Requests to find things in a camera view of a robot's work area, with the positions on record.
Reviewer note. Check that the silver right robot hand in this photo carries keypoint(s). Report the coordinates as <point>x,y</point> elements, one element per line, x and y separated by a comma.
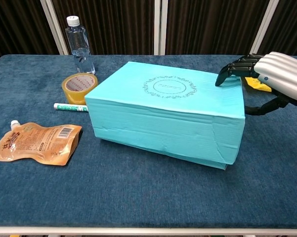
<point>284,71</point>

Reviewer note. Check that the teal shoe box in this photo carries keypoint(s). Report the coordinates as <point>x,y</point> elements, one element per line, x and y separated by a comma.
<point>163,123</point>

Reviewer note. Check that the dark blue table top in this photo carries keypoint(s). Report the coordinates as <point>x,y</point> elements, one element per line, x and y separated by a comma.
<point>113,192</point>

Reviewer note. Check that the yellow marshmallow bag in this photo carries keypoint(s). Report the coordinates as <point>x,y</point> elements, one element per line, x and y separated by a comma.
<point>257,85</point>

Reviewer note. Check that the dark pleated partition panel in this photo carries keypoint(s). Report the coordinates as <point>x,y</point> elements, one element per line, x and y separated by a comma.
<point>212,24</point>
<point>118,24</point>
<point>14,27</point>
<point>291,27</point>

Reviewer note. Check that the clear plastic water bottle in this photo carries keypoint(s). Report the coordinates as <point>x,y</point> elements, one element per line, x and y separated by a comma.
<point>79,47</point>

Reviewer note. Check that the white metal table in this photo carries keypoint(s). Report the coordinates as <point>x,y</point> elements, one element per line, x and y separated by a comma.
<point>148,232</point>

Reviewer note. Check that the yellowish packing tape roll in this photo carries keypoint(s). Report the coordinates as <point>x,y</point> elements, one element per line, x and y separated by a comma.
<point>72,95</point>

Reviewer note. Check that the white marker with red cap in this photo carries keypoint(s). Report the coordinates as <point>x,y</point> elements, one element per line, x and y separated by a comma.
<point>69,107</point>

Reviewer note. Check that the orange spouted drink pouch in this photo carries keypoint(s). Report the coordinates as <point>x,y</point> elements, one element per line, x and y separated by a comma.
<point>37,144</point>

